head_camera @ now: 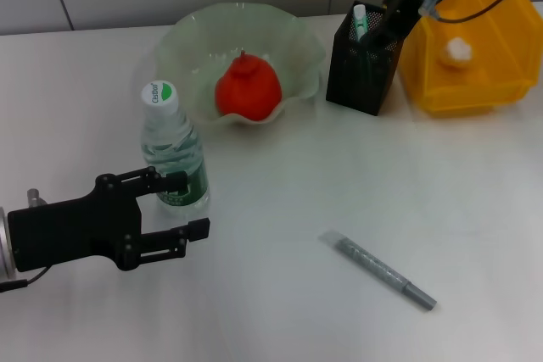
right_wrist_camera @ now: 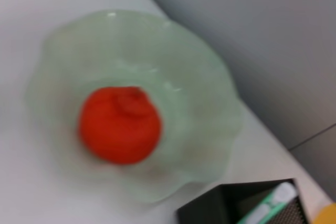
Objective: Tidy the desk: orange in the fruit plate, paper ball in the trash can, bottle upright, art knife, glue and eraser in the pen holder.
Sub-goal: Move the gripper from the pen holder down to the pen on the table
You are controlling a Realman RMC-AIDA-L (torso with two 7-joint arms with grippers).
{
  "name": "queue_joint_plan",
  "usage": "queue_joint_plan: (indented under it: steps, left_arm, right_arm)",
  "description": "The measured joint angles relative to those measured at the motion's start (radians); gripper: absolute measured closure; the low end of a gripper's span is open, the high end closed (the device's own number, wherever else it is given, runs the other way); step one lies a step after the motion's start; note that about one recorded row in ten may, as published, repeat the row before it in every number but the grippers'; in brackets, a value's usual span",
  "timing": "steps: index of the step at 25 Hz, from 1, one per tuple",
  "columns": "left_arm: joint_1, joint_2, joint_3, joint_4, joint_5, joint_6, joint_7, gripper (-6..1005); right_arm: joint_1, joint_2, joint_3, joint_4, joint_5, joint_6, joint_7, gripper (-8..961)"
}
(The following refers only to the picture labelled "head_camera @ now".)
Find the green utility knife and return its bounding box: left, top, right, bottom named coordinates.
left=351, top=4, right=370, bottom=42

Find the yellow plastic bin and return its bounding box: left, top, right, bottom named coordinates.
left=383, top=0, right=543, bottom=118

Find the left wrist cable with plugs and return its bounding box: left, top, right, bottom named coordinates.
left=0, top=188, right=54, bottom=294

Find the white paper ball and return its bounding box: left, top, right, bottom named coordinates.
left=439, top=37, right=474, bottom=69

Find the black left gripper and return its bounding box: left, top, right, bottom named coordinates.
left=7, top=166, right=211, bottom=273

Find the clear green-label water bottle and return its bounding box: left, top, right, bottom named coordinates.
left=139, top=80, right=211, bottom=215

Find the grey marker pen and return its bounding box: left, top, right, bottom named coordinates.
left=318, top=229, right=438, bottom=311

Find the green glass fruit plate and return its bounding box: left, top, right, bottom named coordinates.
left=157, top=3, right=327, bottom=126

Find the black mesh pen holder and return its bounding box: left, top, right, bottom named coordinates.
left=325, top=0, right=412, bottom=116

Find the red-orange fruit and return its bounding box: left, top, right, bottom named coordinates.
left=215, top=50, right=283, bottom=121

